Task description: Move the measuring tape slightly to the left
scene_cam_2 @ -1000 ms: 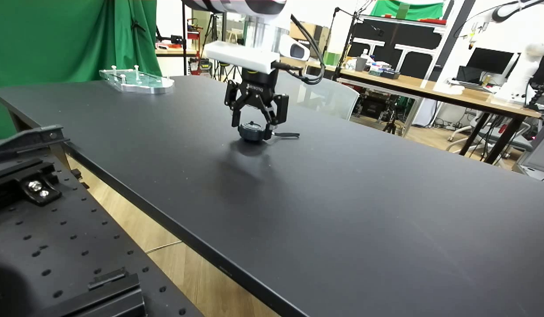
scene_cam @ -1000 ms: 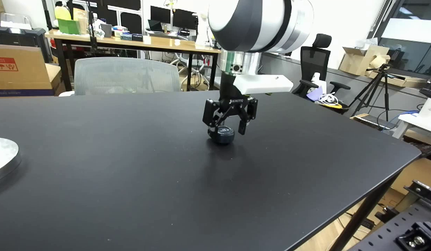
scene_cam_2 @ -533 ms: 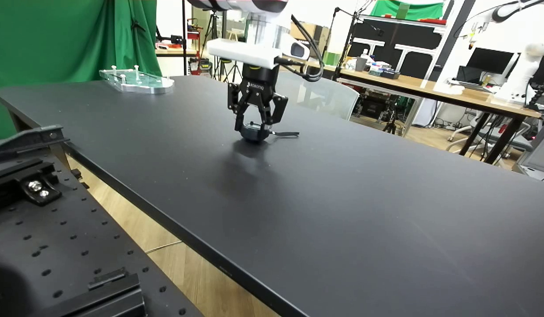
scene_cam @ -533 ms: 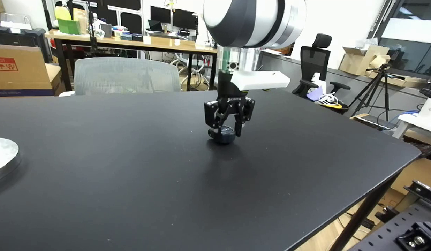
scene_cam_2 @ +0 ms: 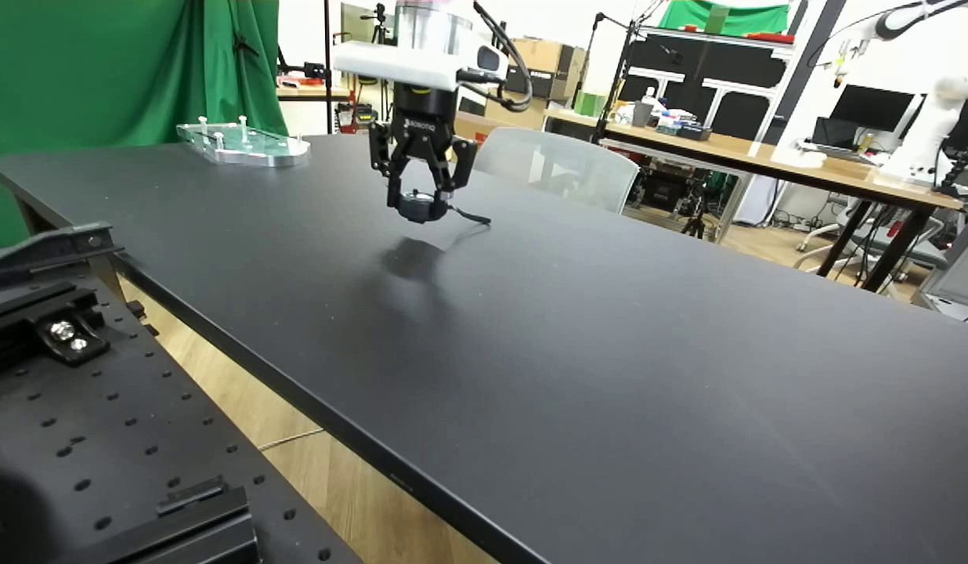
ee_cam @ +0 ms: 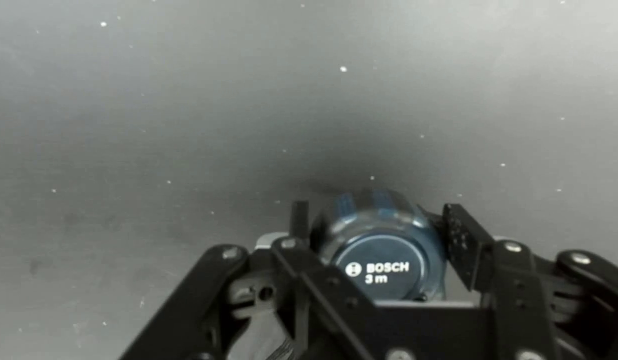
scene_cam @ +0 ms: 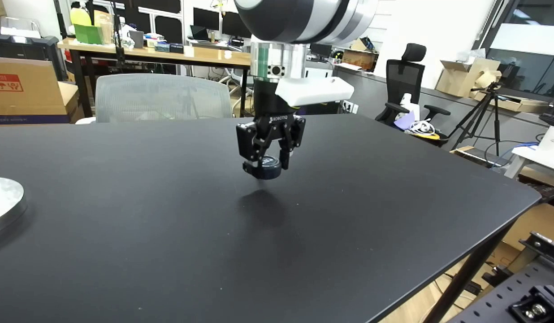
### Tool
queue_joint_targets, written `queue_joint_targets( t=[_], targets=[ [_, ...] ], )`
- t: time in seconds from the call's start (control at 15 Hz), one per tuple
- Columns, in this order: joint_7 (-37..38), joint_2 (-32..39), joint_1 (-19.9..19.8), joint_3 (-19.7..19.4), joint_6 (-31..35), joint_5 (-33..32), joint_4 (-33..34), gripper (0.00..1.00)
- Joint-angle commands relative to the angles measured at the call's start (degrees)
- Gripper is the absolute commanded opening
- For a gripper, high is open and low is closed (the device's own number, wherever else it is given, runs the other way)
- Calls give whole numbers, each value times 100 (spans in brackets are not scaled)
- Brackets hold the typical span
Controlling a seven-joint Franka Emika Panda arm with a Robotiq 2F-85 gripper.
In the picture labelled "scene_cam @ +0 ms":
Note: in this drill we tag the cardboard box with items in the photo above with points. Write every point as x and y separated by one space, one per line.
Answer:
360 57

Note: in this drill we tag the row of monitors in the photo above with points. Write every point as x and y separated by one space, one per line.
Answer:
214 20

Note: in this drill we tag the black perforated metal plate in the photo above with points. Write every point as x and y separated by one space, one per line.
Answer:
514 291

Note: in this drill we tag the yellow bag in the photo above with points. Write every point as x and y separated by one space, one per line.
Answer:
80 17

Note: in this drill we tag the black printer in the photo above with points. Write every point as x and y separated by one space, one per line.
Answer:
26 49

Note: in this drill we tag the white table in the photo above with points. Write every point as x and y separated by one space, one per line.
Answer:
537 157

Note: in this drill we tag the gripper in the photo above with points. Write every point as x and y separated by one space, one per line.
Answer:
267 105

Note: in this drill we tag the wooden table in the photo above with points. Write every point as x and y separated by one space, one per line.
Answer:
201 54

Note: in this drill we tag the green box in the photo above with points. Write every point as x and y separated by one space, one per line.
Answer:
88 34

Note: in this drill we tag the camera on tripod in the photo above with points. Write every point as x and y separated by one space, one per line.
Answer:
483 105

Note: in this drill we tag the white wall socket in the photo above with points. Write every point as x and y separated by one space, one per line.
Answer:
350 107

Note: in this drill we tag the open cardboard box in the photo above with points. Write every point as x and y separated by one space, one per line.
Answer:
460 78

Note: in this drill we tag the brown cardboard box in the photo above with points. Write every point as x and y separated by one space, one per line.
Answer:
26 92

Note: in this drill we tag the black office chair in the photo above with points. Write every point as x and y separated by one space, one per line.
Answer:
403 80

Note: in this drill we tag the black measuring tape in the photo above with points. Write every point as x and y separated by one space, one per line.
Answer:
269 168

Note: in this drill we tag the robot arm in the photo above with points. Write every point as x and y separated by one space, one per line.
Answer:
304 18

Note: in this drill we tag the grey mesh office chair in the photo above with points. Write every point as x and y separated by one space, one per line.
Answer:
160 98

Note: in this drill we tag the window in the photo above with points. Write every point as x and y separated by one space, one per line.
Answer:
528 54

